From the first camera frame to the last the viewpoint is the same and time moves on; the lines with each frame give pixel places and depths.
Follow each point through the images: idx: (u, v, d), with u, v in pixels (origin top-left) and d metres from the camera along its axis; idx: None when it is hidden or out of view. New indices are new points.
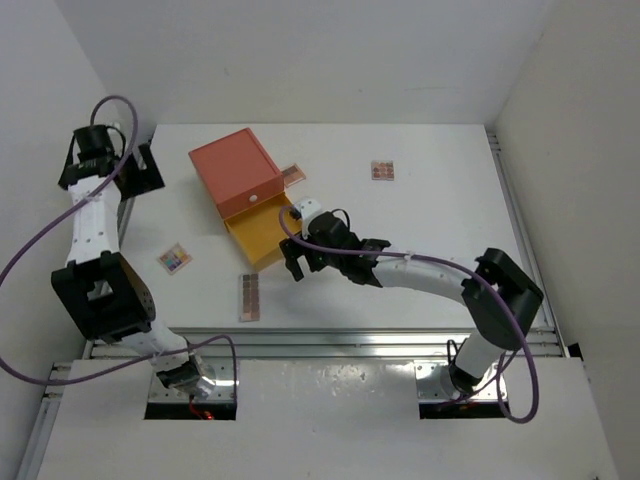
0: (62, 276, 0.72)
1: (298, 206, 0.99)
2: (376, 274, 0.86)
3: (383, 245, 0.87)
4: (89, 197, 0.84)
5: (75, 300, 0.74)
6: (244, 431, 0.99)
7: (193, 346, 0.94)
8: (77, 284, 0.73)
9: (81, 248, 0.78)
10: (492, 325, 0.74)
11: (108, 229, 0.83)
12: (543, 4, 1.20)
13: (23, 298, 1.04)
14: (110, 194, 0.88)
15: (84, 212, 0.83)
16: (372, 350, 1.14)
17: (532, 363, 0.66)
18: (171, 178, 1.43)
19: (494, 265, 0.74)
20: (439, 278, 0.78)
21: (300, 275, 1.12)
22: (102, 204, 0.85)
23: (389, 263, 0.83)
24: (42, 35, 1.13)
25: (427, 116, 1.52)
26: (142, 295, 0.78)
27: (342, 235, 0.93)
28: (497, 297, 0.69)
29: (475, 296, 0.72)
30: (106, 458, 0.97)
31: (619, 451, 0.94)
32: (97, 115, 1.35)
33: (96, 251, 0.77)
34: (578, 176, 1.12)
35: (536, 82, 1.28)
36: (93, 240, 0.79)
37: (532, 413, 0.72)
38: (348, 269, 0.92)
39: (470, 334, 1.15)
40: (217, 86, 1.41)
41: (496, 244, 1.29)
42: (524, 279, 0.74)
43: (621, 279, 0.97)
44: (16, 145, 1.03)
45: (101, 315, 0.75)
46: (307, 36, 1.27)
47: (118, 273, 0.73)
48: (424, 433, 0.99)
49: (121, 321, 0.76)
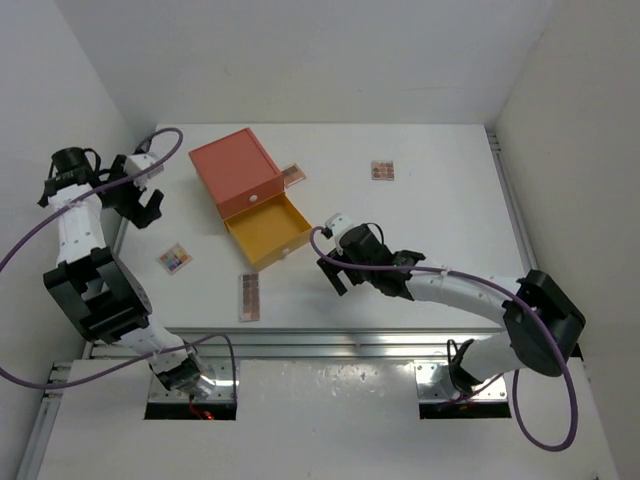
0: (54, 275, 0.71)
1: (328, 224, 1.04)
2: (410, 287, 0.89)
3: (416, 258, 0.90)
4: (69, 204, 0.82)
5: (70, 301, 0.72)
6: (245, 431, 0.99)
7: (192, 344, 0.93)
8: (70, 283, 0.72)
9: (70, 248, 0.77)
10: (531, 351, 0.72)
11: (95, 229, 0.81)
12: (543, 8, 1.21)
13: (22, 296, 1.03)
14: (91, 205, 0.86)
15: (67, 216, 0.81)
16: (384, 350, 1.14)
17: (574, 394, 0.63)
18: (170, 177, 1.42)
19: (538, 288, 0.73)
20: (477, 296, 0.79)
21: (343, 289, 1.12)
22: (85, 209, 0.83)
23: (424, 277, 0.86)
24: (42, 33, 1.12)
25: (427, 117, 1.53)
26: (138, 291, 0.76)
27: (375, 246, 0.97)
28: (541, 325, 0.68)
29: (517, 321, 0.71)
30: (107, 459, 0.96)
31: (619, 449, 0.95)
32: (97, 114, 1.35)
33: (85, 250, 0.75)
34: (579, 178, 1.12)
35: (536, 84, 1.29)
36: (81, 240, 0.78)
37: (563, 446, 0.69)
38: (382, 282, 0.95)
39: (471, 334, 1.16)
40: (217, 85, 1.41)
41: (496, 245, 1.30)
42: (568, 305, 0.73)
43: (622, 281, 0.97)
44: (16, 144, 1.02)
45: (97, 313, 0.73)
46: (308, 36, 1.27)
47: (113, 268, 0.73)
48: (423, 433, 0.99)
49: (119, 317, 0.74)
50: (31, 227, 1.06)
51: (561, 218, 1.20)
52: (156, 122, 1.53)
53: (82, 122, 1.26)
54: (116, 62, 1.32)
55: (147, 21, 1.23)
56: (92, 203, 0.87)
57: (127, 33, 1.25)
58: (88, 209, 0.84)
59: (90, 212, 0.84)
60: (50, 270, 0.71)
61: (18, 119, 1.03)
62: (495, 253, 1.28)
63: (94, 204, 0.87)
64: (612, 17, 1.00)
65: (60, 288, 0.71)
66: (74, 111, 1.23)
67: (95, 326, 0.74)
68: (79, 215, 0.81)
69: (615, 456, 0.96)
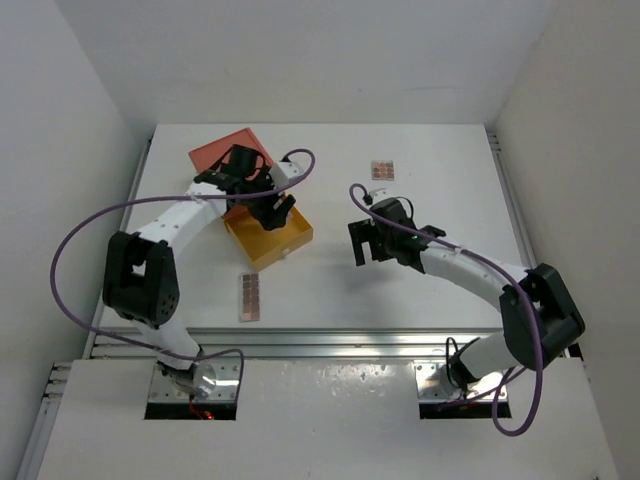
0: (119, 240, 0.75)
1: (372, 192, 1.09)
2: (423, 258, 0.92)
3: (438, 233, 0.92)
4: (194, 197, 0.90)
5: (113, 269, 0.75)
6: (245, 431, 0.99)
7: (199, 357, 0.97)
8: (122, 254, 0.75)
9: (154, 229, 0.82)
10: (518, 339, 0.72)
11: (186, 226, 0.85)
12: (542, 7, 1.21)
13: (22, 297, 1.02)
14: (212, 207, 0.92)
15: (182, 204, 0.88)
16: (397, 350, 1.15)
17: (539, 391, 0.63)
18: (170, 177, 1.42)
19: (543, 282, 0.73)
20: (482, 277, 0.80)
21: (361, 261, 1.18)
22: (198, 207, 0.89)
23: (439, 251, 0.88)
24: (41, 33, 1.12)
25: (426, 117, 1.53)
26: (163, 301, 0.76)
27: (401, 216, 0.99)
28: (529, 310, 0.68)
29: (511, 304, 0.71)
30: (106, 459, 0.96)
31: (619, 450, 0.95)
32: (97, 113, 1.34)
33: (157, 237, 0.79)
34: (579, 175, 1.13)
35: (537, 84, 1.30)
36: (166, 228, 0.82)
37: (523, 428, 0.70)
38: (398, 250, 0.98)
39: (470, 334, 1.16)
40: (217, 85, 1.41)
41: (496, 244, 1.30)
42: (568, 305, 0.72)
43: (622, 278, 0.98)
44: (15, 145, 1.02)
45: (125, 291, 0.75)
46: (308, 36, 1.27)
47: (156, 266, 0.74)
48: (424, 433, 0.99)
49: (132, 308, 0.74)
50: (31, 227, 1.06)
51: (561, 218, 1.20)
52: (156, 122, 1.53)
53: (82, 122, 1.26)
54: (116, 62, 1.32)
55: (145, 20, 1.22)
56: (210, 209, 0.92)
57: (126, 33, 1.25)
58: (203, 209, 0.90)
59: (201, 213, 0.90)
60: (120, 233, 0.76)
61: (16, 118, 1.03)
62: (494, 254, 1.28)
63: (212, 210, 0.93)
64: (612, 18, 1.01)
65: (114, 253, 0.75)
66: (73, 111, 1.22)
67: (115, 303, 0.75)
68: (188, 208, 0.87)
69: (615, 456, 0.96)
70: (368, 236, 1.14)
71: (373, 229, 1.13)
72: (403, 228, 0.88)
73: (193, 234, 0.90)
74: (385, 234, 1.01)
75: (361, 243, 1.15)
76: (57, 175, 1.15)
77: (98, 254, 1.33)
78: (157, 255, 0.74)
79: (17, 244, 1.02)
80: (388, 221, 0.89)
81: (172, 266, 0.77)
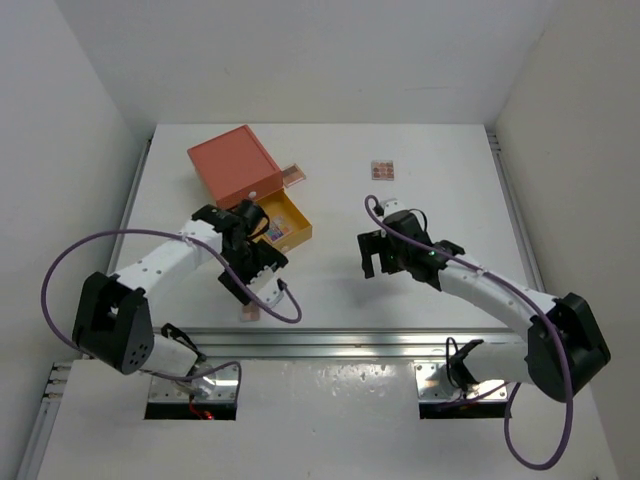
0: (94, 283, 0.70)
1: (383, 203, 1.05)
2: (442, 277, 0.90)
3: (456, 251, 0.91)
4: (185, 236, 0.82)
5: (84, 311, 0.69)
6: (246, 430, 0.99)
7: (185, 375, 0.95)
8: (94, 297, 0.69)
9: (135, 273, 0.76)
10: (545, 371, 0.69)
11: (169, 270, 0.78)
12: (542, 7, 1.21)
13: (23, 297, 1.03)
14: (203, 253, 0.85)
15: (173, 243, 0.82)
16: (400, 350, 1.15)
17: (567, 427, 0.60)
18: (170, 176, 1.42)
19: (571, 312, 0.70)
20: (507, 304, 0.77)
21: (370, 269, 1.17)
22: (188, 250, 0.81)
23: (460, 272, 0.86)
24: (41, 32, 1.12)
25: (426, 118, 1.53)
26: (133, 349, 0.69)
27: (415, 230, 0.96)
28: (558, 343, 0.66)
29: (540, 337, 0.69)
30: (105, 458, 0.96)
31: (619, 450, 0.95)
32: (97, 113, 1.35)
33: (135, 283, 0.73)
34: (579, 175, 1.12)
35: (536, 84, 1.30)
36: (147, 273, 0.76)
37: (546, 464, 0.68)
38: (414, 266, 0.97)
39: (470, 334, 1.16)
40: (217, 85, 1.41)
41: (497, 244, 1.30)
42: (596, 336, 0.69)
43: (621, 277, 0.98)
44: (15, 144, 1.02)
45: (96, 336, 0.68)
46: (308, 36, 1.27)
47: (128, 315, 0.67)
48: (423, 432, 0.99)
49: (102, 353, 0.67)
50: (30, 226, 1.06)
51: (562, 219, 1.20)
52: (156, 123, 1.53)
53: (82, 122, 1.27)
54: (116, 62, 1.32)
55: (145, 20, 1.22)
56: (200, 254, 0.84)
57: (126, 33, 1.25)
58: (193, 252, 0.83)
59: (191, 258, 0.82)
60: (96, 274, 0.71)
61: (16, 118, 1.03)
62: (494, 253, 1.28)
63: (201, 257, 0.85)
64: (611, 18, 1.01)
65: (87, 295, 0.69)
66: (73, 111, 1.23)
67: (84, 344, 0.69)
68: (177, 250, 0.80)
69: (615, 455, 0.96)
70: (378, 248, 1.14)
71: (383, 241, 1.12)
72: (419, 245, 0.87)
73: (180, 277, 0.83)
74: (399, 248, 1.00)
75: (370, 255, 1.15)
76: (56, 176, 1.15)
77: (98, 253, 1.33)
78: (131, 303, 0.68)
79: (17, 243, 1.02)
80: (402, 237, 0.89)
81: (149, 314, 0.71)
